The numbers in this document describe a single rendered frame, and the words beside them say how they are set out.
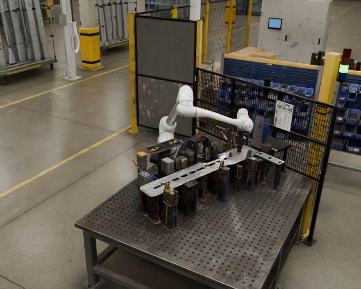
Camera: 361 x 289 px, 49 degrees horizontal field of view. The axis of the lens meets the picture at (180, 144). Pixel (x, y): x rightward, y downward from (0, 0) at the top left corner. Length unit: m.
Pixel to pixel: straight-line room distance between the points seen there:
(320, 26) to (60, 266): 8.09
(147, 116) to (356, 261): 3.91
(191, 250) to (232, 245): 0.33
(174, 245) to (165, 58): 3.65
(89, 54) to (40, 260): 7.70
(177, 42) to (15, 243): 3.52
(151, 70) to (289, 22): 4.89
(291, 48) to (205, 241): 7.79
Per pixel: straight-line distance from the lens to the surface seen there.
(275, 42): 10.53
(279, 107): 4.23
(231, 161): 3.80
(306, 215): 4.52
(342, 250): 4.62
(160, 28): 6.18
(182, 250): 3.14
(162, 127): 4.17
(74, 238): 4.50
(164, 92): 6.36
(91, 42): 11.12
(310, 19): 10.26
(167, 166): 3.49
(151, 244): 3.19
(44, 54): 11.34
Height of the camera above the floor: 2.71
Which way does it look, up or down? 25 degrees down
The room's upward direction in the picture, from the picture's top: 1 degrees clockwise
